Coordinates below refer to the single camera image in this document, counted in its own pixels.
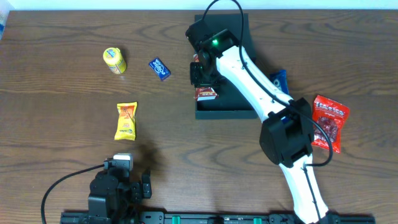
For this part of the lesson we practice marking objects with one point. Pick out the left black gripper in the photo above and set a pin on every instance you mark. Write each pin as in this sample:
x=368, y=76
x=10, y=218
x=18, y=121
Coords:
x=137, y=190

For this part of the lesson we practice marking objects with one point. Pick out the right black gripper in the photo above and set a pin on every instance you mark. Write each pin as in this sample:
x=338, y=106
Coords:
x=196, y=73

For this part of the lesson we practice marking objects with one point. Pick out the red hello panda box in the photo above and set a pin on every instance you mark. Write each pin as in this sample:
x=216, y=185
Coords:
x=205, y=94

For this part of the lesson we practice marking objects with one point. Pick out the blue eclipse mint box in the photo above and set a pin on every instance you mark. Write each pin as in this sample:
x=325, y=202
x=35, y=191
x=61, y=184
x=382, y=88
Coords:
x=159, y=68

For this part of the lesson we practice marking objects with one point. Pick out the blue oreo cookie pack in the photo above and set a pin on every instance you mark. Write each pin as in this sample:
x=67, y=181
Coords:
x=279, y=79

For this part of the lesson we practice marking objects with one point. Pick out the red hacks sweets bag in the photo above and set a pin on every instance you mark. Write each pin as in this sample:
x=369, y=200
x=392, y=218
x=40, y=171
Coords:
x=331, y=116

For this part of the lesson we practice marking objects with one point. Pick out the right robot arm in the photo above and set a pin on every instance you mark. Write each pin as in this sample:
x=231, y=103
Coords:
x=287, y=127

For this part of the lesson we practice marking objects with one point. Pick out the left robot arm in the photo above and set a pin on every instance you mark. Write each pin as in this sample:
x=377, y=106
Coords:
x=113, y=197

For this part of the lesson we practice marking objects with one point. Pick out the yellow round candy container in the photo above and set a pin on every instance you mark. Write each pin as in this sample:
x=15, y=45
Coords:
x=114, y=60

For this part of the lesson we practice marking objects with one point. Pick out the dark green open box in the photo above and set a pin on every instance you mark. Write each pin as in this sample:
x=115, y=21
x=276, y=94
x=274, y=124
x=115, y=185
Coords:
x=230, y=103

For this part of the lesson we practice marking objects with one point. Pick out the yellow peanut butter snack packet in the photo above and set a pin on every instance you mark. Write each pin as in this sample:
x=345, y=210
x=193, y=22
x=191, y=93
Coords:
x=126, y=128

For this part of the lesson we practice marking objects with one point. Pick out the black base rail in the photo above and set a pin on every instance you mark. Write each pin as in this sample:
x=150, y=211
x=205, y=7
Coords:
x=275, y=218

